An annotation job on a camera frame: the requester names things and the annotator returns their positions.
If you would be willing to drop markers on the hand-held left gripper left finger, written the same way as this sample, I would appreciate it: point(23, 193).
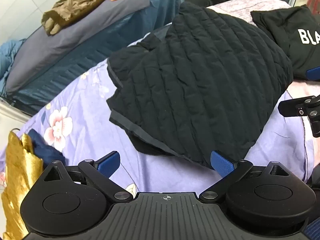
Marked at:
point(109, 165)

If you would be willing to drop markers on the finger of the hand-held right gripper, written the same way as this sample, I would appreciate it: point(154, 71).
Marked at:
point(313, 73)
point(297, 107)

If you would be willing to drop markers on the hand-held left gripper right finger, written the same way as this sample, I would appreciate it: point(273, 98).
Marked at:
point(221, 165)

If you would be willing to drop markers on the black quilted jacket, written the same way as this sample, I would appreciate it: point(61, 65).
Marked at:
point(200, 85)

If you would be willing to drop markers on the purple floral bed sheet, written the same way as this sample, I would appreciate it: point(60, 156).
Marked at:
point(105, 140)

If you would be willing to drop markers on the black printed sweatshirt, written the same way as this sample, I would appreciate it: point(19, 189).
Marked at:
point(297, 42)

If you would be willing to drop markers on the navy blue cloth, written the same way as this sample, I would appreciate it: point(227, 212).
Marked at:
point(46, 150)

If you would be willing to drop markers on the gold shiny cloth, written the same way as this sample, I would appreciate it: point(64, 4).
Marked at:
point(17, 180)

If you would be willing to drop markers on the pink blanket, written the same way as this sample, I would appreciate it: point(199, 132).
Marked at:
point(237, 7)

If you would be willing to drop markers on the grey and blue bed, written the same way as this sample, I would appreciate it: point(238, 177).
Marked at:
point(82, 47)

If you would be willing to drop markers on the light blue quilt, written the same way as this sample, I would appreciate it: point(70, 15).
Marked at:
point(8, 55)

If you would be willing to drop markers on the olive green jacket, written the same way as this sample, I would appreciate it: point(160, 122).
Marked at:
point(75, 2)

